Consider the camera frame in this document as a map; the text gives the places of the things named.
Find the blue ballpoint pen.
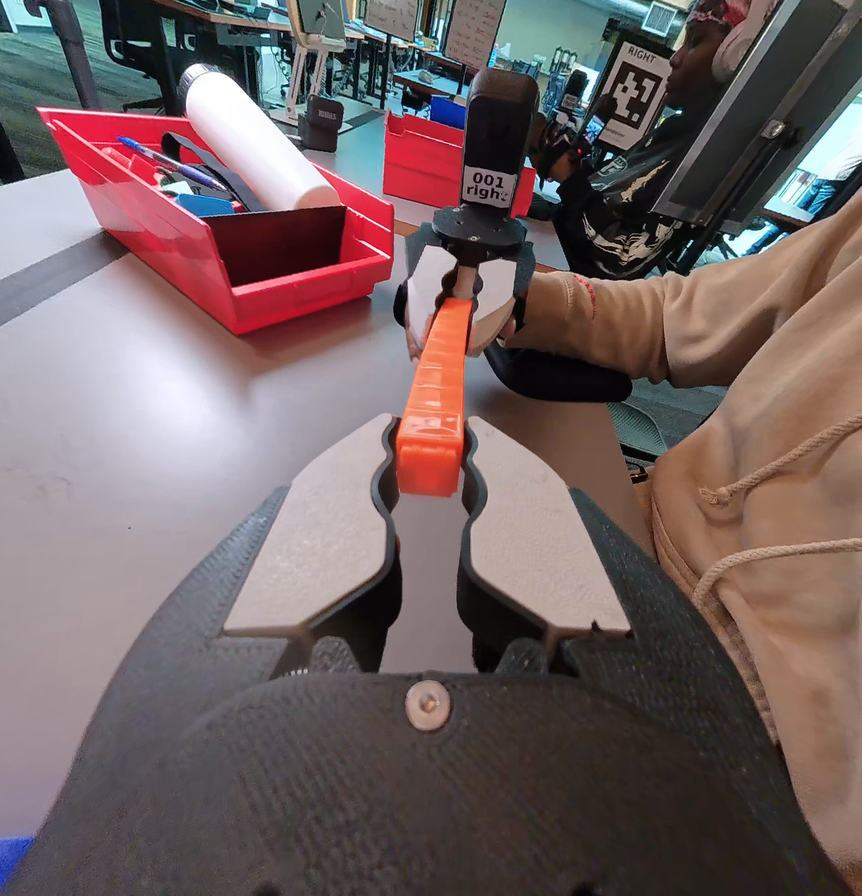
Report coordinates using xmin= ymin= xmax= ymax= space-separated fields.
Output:
xmin=116 ymin=135 xmax=230 ymax=194

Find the black pole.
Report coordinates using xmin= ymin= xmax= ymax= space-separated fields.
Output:
xmin=23 ymin=0 xmax=101 ymax=111

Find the black box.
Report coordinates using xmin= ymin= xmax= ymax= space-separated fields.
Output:
xmin=298 ymin=94 xmax=345 ymax=153

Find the black chair armrest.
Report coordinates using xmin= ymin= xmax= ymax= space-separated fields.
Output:
xmin=483 ymin=342 xmax=632 ymax=405

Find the teal mesh chair seat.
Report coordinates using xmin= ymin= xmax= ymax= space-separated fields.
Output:
xmin=608 ymin=401 xmax=673 ymax=463

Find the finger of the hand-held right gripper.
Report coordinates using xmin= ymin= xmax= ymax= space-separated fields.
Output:
xmin=403 ymin=245 xmax=463 ymax=364
xmin=464 ymin=258 xmax=524 ymax=358

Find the grey framed monitor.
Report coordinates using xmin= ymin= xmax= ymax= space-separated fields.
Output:
xmin=651 ymin=0 xmax=862 ymax=228

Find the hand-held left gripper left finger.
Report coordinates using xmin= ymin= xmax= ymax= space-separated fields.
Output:
xmin=222 ymin=413 xmax=405 ymax=639

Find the white cylindrical bottle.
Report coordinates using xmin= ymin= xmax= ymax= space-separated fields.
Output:
xmin=177 ymin=63 xmax=342 ymax=213

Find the red plastic bin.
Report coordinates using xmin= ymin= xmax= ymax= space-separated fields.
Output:
xmin=383 ymin=111 xmax=538 ymax=219
xmin=37 ymin=106 xmax=395 ymax=336

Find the person's right forearm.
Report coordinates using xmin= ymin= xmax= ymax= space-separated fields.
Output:
xmin=504 ymin=269 xmax=754 ymax=389

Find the whiteboard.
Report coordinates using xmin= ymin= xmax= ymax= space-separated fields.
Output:
xmin=443 ymin=0 xmax=507 ymax=71
xmin=364 ymin=0 xmax=419 ymax=43

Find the black bin divider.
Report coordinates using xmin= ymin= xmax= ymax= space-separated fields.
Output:
xmin=202 ymin=205 xmax=349 ymax=288

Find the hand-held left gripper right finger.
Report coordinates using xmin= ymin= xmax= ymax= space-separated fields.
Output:
xmin=457 ymin=415 xmax=632 ymax=639

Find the orange segmented plastic bar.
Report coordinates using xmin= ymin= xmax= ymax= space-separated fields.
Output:
xmin=394 ymin=297 xmax=477 ymax=499

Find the printed marker board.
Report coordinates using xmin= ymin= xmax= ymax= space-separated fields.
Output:
xmin=595 ymin=38 xmax=674 ymax=151

